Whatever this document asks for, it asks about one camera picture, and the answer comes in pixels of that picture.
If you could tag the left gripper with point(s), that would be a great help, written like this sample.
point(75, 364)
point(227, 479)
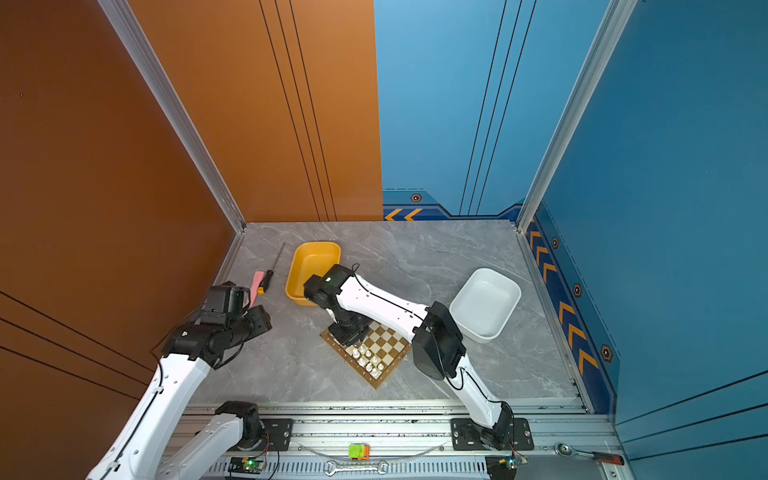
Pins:
point(261, 318)

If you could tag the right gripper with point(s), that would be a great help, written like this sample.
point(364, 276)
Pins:
point(347, 340)

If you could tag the yellow plastic tray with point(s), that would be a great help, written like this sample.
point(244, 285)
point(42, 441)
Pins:
point(310, 258)

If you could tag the white plastic tray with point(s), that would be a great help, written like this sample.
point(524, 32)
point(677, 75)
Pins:
point(484, 304)

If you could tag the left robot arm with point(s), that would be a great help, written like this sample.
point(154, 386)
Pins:
point(226, 321)

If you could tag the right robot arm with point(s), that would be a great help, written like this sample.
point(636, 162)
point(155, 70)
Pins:
point(435, 339)

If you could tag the wooden chess board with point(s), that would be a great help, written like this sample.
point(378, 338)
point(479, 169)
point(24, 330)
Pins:
point(376, 356)

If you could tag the left green circuit board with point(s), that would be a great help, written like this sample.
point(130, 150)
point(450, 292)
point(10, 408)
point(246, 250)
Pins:
point(246, 465)

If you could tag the green circuit board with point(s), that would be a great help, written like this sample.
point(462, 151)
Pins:
point(504, 467)
point(246, 465)

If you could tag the right green circuit board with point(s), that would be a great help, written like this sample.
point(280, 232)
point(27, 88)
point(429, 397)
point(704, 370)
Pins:
point(504, 467)

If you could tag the pink flat tool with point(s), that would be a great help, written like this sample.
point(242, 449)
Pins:
point(255, 289)

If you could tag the orange green small block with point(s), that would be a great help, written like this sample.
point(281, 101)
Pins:
point(358, 451)

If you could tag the silver combination wrench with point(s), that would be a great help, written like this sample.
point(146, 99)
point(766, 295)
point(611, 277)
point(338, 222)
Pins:
point(333, 467)

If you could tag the yellow handled screwdriver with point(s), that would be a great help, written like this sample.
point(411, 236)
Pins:
point(269, 273)

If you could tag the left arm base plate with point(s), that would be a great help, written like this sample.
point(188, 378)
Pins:
point(276, 436)

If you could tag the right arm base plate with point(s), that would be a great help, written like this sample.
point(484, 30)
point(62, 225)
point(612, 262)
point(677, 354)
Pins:
point(468, 436)

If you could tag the aluminium rail frame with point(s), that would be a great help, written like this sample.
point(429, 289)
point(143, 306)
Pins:
point(414, 437)

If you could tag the red handled ratchet wrench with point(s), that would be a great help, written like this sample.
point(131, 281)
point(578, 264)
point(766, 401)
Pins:
point(566, 450)

